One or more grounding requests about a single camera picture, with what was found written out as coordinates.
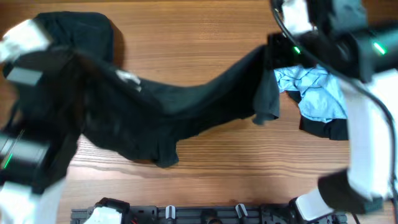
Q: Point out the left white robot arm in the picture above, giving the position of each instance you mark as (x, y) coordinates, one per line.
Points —
(40, 138)

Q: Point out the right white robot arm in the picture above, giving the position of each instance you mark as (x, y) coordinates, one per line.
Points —
(363, 57)

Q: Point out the black garment under blue shirt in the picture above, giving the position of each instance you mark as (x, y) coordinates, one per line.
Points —
(336, 129)

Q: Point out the black folded garment left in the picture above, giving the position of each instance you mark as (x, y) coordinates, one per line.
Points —
(88, 33)

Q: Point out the dark green t-shirt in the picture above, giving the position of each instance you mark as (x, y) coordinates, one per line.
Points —
(144, 120)

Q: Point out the light blue t-shirt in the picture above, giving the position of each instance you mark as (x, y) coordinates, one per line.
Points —
(321, 97)

